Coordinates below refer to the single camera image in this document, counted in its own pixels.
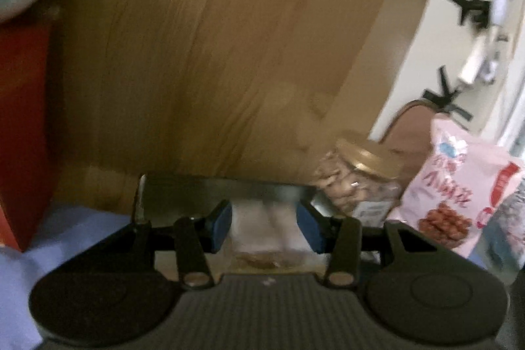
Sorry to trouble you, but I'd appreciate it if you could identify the blue printed bedsheet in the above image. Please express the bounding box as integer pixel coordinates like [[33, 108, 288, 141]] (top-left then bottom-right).
[[0, 206, 129, 349]]

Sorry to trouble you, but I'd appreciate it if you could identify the brown chair back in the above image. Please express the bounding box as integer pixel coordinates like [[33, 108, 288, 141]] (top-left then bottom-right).
[[380, 99, 438, 189]]

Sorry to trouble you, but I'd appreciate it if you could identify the red gift bag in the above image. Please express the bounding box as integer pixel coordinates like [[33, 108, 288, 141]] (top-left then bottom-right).
[[1, 22, 57, 252]]

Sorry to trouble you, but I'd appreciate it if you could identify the nut jar gold lid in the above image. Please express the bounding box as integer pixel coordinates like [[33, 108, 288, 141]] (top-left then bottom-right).
[[312, 131, 406, 228]]

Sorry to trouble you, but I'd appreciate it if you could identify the white power strip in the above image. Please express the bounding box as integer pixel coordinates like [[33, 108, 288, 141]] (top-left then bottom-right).
[[457, 26, 506, 87]]

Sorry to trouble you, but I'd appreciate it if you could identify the pink twisted snack bag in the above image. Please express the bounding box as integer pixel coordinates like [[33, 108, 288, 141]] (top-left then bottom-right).
[[387, 114, 524, 257]]

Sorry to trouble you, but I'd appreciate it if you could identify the black sheep print box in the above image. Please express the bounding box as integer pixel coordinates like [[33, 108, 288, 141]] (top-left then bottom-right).
[[131, 172, 316, 227]]

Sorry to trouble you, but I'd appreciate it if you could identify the brown cardboard board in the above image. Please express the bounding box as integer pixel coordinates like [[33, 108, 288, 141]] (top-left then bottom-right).
[[55, 0, 427, 212]]

